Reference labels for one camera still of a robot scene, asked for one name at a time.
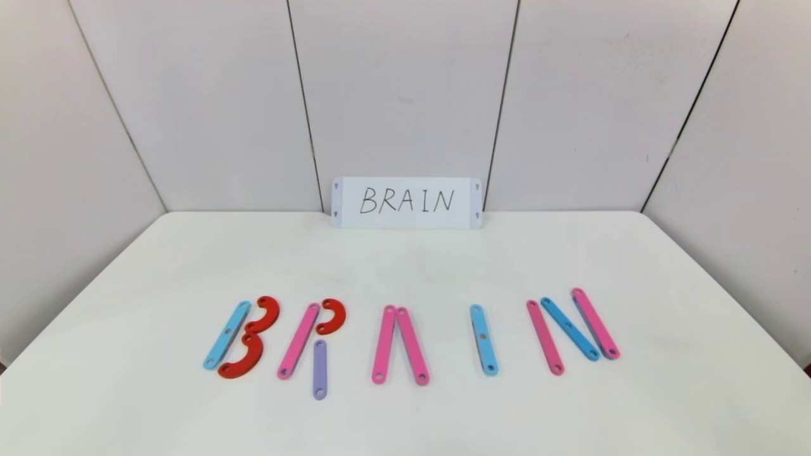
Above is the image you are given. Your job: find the pink bar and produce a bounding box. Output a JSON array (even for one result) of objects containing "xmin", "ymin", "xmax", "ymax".
[
  {"xmin": 396, "ymin": 307, "xmax": 431, "ymax": 387},
  {"xmin": 371, "ymin": 305, "xmax": 397, "ymax": 386},
  {"xmin": 276, "ymin": 303, "xmax": 321, "ymax": 381},
  {"xmin": 526, "ymin": 300, "xmax": 566, "ymax": 376},
  {"xmin": 570, "ymin": 288, "xmax": 621, "ymax": 360}
]

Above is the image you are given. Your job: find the large red curved piece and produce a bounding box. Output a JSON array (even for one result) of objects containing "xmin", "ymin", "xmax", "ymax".
[
  {"xmin": 217, "ymin": 332, "xmax": 264, "ymax": 380},
  {"xmin": 245, "ymin": 295, "xmax": 281, "ymax": 334}
]

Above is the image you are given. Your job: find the light blue bar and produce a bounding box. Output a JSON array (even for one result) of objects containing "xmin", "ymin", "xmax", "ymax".
[
  {"xmin": 540, "ymin": 296, "xmax": 601, "ymax": 362},
  {"xmin": 202, "ymin": 300, "xmax": 253, "ymax": 371},
  {"xmin": 469, "ymin": 304, "xmax": 499, "ymax": 377}
]

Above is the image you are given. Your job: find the short purple bar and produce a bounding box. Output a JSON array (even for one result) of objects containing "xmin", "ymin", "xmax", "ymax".
[{"xmin": 312, "ymin": 339, "xmax": 329, "ymax": 401}]

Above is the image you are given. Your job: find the white BRAIN word card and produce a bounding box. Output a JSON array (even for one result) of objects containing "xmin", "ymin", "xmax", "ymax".
[{"xmin": 331, "ymin": 177, "xmax": 483, "ymax": 230}]

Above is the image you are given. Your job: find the small red curved piece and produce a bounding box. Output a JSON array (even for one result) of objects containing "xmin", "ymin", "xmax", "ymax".
[{"xmin": 315, "ymin": 298, "xmax": 347, "ymax": 336}]

